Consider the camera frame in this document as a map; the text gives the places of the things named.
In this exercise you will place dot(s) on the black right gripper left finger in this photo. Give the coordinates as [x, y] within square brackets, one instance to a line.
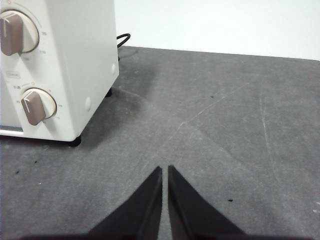
[140, 212]

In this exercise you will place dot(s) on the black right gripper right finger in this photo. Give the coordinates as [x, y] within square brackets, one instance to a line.
[190, 212]

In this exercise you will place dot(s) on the cream white toaster oven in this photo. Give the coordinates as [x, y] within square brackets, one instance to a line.
[82, 50]

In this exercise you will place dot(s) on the beige timer knob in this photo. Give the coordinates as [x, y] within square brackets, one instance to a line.
[33, 107]

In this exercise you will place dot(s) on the beige temperature knob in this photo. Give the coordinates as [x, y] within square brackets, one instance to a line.
[12, 32]

